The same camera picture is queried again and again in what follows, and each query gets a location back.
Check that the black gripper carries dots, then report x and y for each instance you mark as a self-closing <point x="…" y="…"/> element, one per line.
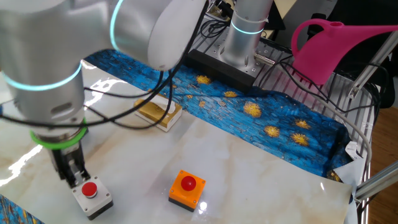
<point x="60" y="161"/>

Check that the grey box red mushroom button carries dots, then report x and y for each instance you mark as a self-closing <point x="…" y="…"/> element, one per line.
<point x="93" y="200"/>

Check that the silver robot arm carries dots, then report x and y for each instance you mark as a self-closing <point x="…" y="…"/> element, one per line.
<point x="46" y="62"/>

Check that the marble pattern mat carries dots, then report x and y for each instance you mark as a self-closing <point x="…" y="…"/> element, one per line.
<point x="155" y="161"/>

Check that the gold tissue box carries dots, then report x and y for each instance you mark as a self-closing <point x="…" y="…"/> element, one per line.
<point x="155" y="112"/>

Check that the orange box red button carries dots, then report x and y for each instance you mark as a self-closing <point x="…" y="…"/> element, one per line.
<point x="186" y="194"/>

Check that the white tissue sheet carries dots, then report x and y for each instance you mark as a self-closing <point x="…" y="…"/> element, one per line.
<point x="166" y="104"/>

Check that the blue starry night cloth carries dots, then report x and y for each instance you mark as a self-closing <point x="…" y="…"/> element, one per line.
<point x="248" y="130"/>

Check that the pink watering can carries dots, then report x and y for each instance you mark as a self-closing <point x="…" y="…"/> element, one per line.
<point x="320" y="49"/>

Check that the white cloth label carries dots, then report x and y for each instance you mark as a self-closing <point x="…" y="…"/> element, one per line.
<point x="353" y="151"/>

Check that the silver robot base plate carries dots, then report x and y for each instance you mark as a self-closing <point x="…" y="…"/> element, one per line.
<point x="264" y="70"/>

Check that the aluminium frame post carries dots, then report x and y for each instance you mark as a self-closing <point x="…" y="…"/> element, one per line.
<point x="373" y="65"/>
<point x="376" y="183"/>

